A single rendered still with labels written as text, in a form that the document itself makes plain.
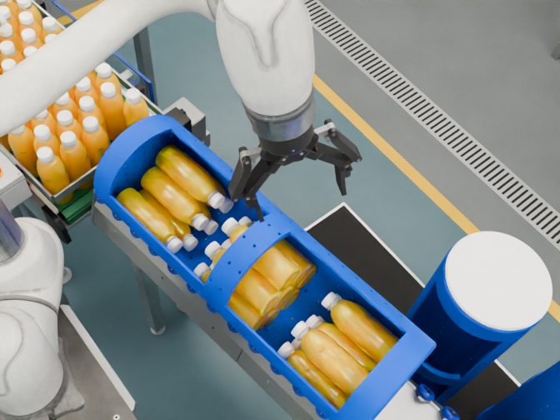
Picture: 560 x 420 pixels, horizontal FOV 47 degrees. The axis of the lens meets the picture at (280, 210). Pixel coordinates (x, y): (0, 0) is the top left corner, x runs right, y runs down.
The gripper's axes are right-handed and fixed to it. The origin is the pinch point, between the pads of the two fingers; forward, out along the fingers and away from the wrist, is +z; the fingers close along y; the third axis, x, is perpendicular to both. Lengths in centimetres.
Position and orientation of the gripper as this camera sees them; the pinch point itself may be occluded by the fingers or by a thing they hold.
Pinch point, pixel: (300, 197)
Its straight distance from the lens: 100.9
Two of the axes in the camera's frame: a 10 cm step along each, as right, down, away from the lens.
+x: 2.8, 8.1, -5.2
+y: -9.5, 3.1, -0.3
